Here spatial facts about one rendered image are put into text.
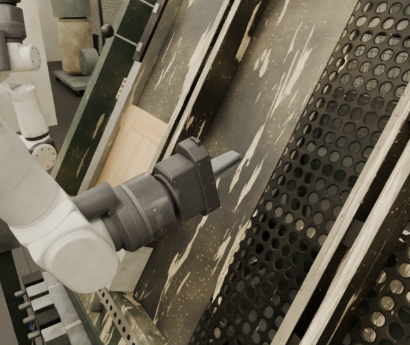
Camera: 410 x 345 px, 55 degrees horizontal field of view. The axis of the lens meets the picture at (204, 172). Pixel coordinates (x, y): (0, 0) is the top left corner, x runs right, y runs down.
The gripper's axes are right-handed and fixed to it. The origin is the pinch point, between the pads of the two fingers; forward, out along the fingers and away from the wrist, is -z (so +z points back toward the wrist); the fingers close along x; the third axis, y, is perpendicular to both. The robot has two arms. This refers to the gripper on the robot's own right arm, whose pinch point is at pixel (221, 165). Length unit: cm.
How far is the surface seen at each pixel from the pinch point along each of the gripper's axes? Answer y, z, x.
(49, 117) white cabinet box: 436, -37, -135
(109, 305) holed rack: 28, 21, -40
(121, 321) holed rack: 21.2, 21.1, -40.0
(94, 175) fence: 66, 6, -28
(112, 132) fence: 66, -4, -18
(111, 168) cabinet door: 61, 2, -26
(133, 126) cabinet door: 58, -8, -16
